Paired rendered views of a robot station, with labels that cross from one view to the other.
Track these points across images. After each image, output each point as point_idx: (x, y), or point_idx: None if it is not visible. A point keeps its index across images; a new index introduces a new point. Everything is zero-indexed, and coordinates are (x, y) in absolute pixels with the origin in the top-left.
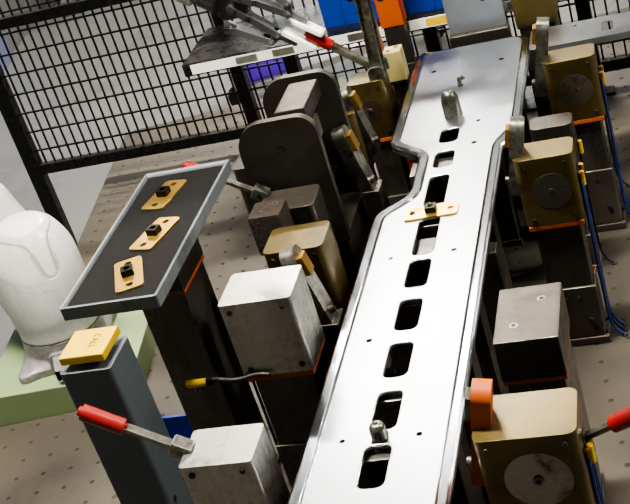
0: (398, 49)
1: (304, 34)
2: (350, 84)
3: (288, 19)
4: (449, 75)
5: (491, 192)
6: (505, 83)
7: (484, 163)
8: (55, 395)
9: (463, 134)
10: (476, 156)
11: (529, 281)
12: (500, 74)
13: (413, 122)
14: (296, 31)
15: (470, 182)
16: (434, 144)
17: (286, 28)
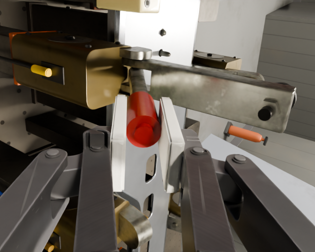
0: (159, 5)
1: (142, 143)
2: (92, 104)
3: (176, 191)
4: (153, 13)
5: (165, 237)
6: (186, 65)
7: (166, 207)
8: None
9: (159, 167)
10: (163, 199)
11: (70, 120)
12: (185, 39)
13: (127, 143)
14: (126, 124)
15: (159, 233)
16: (143, 187)
17: (125, 152)
